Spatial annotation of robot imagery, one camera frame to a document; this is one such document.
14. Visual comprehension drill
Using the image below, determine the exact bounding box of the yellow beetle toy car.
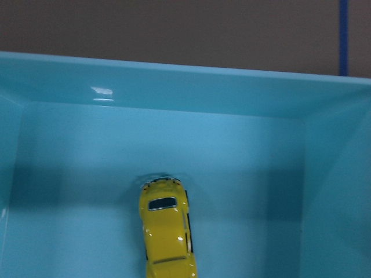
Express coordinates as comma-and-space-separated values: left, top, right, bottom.
139, 177, 198, 277

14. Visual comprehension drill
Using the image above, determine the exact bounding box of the light blue plastic bin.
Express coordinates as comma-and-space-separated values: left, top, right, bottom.
1, 52, 370, 277

